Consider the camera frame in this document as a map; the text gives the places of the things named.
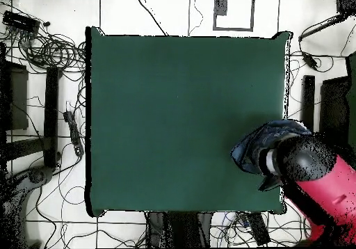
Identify black power strip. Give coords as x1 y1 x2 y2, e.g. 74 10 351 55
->
63 110 85 157
244 211 271 246

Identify black hub box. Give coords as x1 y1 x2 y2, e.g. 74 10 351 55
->
1 10 42 35

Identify dark green table cloth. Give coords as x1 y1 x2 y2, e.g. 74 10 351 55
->
84 26 293 218

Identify thick black cable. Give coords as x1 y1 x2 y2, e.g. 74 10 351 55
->
298 13 348 42

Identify blue denim jeans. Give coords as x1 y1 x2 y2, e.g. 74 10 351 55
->
229 119 312 192

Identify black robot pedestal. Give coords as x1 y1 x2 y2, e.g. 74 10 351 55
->
145 211 213 248

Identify grey stand leg round foot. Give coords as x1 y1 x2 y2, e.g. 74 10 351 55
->
2 165 55 247

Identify coiled black cable bundle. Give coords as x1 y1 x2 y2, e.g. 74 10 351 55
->
16 31 87 74

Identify black power adapter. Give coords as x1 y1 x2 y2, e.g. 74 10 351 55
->
301 51 319 70

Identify grey floor socket plate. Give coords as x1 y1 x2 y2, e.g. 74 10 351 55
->
214 0 229 17

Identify long black floor cable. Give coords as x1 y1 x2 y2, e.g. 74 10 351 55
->
136 0 170 37

